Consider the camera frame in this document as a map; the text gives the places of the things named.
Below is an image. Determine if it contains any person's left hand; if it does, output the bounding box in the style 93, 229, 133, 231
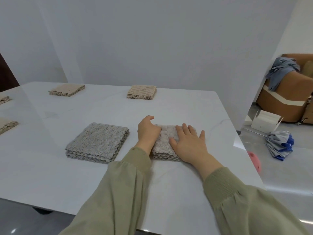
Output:
136, 116, 162, 155

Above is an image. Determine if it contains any person's right hand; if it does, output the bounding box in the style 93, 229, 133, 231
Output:
169, 123, 216, 173

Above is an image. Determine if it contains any small grey cloth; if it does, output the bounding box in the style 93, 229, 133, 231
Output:
152, 124, 197, 162

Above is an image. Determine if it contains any person's right forearm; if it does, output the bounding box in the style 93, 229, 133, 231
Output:
199, 159, 311, 235

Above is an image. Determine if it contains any person's left forearm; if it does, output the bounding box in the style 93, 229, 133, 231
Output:
58, 141, 154, 235

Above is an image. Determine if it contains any pink round object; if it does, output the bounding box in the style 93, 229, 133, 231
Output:
247, 151, 262, 173

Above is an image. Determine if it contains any large grey folded cloth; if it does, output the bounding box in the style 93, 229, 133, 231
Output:
65, 123, 130, 164

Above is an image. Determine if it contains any white cardboard box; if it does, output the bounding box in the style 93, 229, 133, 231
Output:
251, 110, 284, 133

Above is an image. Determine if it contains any grey and blue umbrella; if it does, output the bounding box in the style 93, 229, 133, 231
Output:
244, 128, 294, 161

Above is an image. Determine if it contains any brown armchair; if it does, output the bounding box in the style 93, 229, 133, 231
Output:
255, 54, 313, 124

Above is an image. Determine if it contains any blue-grey garment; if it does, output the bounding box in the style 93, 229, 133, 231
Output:
265, 57, 301, 92

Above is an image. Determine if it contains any zebra patterned fabric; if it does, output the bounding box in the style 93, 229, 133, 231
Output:
297, 95, 313, 125

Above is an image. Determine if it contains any tan cushion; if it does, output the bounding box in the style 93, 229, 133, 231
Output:
300, 60, 313, 78

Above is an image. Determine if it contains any dark brown door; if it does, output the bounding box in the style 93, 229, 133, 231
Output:
0, 52, 20, 93

